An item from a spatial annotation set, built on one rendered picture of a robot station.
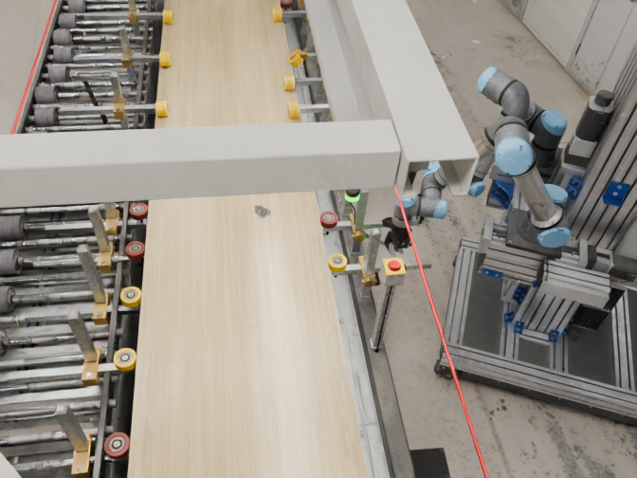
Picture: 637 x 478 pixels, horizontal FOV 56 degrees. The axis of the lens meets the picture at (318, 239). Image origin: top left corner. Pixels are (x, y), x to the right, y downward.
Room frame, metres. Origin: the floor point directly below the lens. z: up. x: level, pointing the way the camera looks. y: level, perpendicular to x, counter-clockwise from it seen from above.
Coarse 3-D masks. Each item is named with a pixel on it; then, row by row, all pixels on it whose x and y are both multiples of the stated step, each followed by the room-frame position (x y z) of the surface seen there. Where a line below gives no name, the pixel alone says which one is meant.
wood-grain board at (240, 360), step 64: (192, 0) 3.74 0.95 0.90; (256, 0) 3.81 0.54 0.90; (192, 64) 2.99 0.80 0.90; (256, 64) 3.04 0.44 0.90; (192, 256) 1.57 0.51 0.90; (256, 256) 1.60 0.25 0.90; (320, 256) 1.63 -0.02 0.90; (192, 320) 1.26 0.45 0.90; (256, 320) 1.29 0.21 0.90; (320, 320) 1.31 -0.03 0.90; (192, 384) 1.00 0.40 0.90; (256, 384) 1.02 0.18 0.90; (320, 384) 1.04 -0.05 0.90; (192, 448) 0.77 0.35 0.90; (256, 448) 0.79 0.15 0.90; (320, 448) 0.81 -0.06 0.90
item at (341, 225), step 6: (342, 222) 1.88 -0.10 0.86; (348, 222) 1.88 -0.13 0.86; (366, 222) 1.89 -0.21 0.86; (372, 222) 1.89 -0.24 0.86; (378, 222) 1.89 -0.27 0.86; (414, 222) 1.92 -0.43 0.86; (324, 228) 1.84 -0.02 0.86; (336, 228) 1.85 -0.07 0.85; (342, 228) 1.85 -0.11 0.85; (348, 228) 1.86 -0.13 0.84; (366, 228) 1.88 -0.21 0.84; (372, 228) 1.88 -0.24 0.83
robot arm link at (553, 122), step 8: (544, 112) 2.25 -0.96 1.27; (552, 112) 2.26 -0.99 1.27; (536, 120) 2.24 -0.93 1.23; (544, 120) 2.21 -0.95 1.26; (552, 120) 2.20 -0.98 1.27; (560, 120) 2.21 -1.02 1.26; (536, 128) 2.22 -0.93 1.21; (544, 128) 2.19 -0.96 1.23; (552, 128) 2.18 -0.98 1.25; (560, 128) 2.18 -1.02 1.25; (536, 136) 2.22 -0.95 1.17; (544, 136) 2.18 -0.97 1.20; (552, 136) 2.17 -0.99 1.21; (560, 136) 2.18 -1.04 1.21; (544, 144) 2.18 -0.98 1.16; (552, 144) 2.17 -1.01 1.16
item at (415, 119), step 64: (384, 0) 0.74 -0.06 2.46; (384, 64) 0.59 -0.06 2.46; (192, 128) 0.45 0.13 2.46; (256, 128) 0.46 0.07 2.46; (320, 128) 0.47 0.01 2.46; (384, 128) 0.47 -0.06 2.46; (448, 128) 0.48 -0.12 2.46; (0, 192) 0.37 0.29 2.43; (64, 192) 0.38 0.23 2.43; (128, 192) 0.39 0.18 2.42; (192, 192) 0.41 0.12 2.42; (256, 192) 0.42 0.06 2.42
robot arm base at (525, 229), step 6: (522, 216) 1.78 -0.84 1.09; (528, 216) 1.73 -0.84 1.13; (522, 222) 1.74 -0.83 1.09; (528, 222) 1.72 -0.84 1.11; (522, 228) 1.72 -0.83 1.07; (528, 228) 1.71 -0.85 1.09; (534, 228) 1.70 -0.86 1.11; (522, 234) 1.70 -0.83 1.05; (528, 234) 1.69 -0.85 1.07; (534, 234) 1.68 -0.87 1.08; (528, 240) 1.68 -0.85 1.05; (534, 240) 1.67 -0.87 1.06
